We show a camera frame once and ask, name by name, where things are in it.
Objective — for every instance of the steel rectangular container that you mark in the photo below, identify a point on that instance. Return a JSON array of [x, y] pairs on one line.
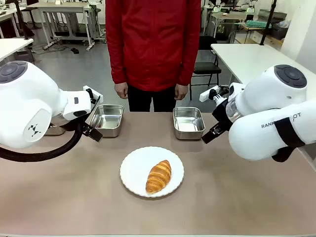
[[106, 121], [55, 130], [188, 122]]

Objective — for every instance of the white background desk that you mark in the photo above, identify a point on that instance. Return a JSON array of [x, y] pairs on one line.
[[61, 10]]

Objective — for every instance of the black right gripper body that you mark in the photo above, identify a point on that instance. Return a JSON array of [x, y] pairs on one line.
[[222, 114]]

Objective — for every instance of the white scalloped plate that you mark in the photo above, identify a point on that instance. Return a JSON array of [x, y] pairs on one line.
[[138, 170]]

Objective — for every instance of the beige background desk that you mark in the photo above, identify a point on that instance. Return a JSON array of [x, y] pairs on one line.
[[228, 17]]

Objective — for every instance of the golden croissant bread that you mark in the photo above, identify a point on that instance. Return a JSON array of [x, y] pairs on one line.
[[158, 176]]

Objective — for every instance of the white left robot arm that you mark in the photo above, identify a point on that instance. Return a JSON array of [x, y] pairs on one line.
[[24, 103]]

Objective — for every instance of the green rack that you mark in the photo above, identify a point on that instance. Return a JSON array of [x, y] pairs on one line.
[[258, 24]]

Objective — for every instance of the red jacket torso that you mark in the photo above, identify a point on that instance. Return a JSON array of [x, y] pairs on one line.
[[153, 42]]

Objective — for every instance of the large white table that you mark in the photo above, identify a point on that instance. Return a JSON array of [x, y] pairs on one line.
[[244, 61]]

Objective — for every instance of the person's left forearm red sleeve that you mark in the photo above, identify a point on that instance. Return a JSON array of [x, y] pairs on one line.
[[186, 71]]

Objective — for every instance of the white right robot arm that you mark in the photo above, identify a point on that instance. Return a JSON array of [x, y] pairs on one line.
[[269, 116]]

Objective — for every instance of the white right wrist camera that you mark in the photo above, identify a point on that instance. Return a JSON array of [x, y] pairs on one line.
[[206, 94]]

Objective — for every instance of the person's left hand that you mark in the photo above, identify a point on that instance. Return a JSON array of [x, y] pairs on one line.
[[181, 91]]

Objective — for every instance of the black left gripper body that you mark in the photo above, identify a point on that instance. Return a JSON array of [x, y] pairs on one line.
[[85, 126]]

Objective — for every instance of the person's right forearm red sleeve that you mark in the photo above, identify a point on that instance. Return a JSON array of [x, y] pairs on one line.
[[118, 69]]

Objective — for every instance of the black trousers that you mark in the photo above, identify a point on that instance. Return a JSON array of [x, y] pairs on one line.
[[148, 101]]

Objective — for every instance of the grey storage bin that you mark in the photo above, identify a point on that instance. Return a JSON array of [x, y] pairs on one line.
[[279, 31]]

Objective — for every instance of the black folding chair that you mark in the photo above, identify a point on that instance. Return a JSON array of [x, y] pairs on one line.
[[206, 66]]

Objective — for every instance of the person's right hand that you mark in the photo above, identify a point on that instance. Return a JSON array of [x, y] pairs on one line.
[[121, 90]]

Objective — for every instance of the small white table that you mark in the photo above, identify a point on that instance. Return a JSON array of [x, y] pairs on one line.
[[11, 47]]

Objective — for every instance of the black pole stand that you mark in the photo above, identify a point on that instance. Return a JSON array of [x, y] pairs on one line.
[[267, 22], [22, 19]]

